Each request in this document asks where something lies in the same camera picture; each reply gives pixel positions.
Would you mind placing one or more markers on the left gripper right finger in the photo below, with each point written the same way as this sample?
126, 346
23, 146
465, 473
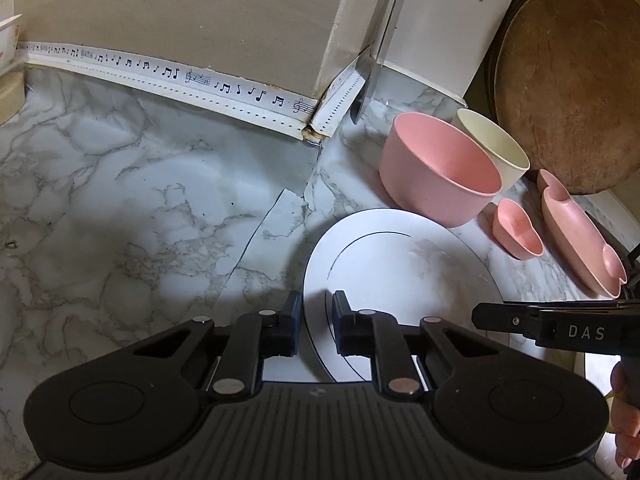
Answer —
377, 336

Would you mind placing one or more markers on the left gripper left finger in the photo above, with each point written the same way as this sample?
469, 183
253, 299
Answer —
242, 348

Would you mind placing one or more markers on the small white plate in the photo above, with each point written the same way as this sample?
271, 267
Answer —
392, 261

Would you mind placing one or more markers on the pink bear-shaped plate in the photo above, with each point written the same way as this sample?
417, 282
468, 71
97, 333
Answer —
582, 245

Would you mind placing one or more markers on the small pink heart dish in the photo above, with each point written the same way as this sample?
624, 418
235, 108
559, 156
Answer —
514, 231

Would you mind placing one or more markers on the pink round bowl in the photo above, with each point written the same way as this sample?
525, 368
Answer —
432, 168

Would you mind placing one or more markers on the cream round bowl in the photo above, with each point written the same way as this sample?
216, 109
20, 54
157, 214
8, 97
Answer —
510, 159

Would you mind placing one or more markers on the person's right hand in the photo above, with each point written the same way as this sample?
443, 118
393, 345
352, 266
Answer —
625, 420

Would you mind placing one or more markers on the black glass cooktop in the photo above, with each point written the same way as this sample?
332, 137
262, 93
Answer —
632, 264

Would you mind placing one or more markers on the music-note edge trim strip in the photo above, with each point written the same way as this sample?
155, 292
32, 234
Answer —
262, 105

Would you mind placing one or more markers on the round wooden cutting board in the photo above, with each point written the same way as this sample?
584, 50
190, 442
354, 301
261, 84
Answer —
570, 85

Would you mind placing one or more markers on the beige cup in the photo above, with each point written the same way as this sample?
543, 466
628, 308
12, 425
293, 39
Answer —
12, 94

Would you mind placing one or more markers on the white dotted cup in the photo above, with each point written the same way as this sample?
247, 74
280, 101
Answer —
8, 39

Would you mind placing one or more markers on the cleaver with wooden handle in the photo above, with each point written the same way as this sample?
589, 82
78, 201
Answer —
372, 68

